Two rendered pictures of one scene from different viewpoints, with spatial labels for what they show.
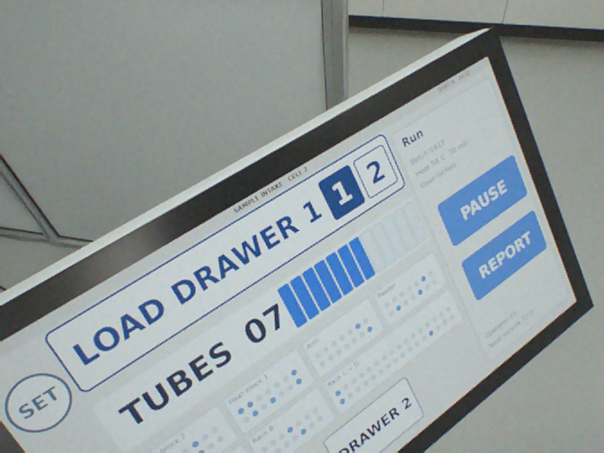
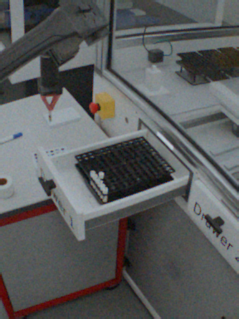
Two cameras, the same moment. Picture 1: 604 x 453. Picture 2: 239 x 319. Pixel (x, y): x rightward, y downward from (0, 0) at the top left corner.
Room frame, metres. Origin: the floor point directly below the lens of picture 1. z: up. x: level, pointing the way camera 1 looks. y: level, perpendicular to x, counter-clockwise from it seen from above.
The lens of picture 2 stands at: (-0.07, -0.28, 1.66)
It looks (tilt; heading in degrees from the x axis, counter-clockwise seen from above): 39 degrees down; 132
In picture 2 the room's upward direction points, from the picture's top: 3 degrees clockwise
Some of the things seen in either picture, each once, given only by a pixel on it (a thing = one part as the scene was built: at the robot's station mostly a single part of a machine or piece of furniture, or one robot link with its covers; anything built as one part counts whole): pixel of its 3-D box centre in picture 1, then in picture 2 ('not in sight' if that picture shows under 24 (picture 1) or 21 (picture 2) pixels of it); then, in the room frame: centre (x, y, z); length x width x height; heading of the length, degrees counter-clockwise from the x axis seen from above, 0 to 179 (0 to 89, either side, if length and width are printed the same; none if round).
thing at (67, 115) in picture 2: not in sight; (61, 117); (-1.14, 0.58, 0.77); 0.13 x 0.09 x 0.02; 73
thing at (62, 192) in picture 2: not in sight; (58, 191); (-0.74, 0.24, 0.87); 0.29 x 0.02 x 0.11; 162
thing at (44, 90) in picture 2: not in sight; (49, 77); (-0.96, 0.38, 1.09); 0.10 x 0.07 x 0.07; 152
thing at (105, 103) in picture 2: not in sight; (103, 105); (-0.97, 0.63, 0.88); 0.07 x 0.05 x 0.07; 162
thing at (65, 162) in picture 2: not in sight; (126, 172); (-0.68, 0.44, 0.86); 0.40 x 0.26 x 0.06; 72
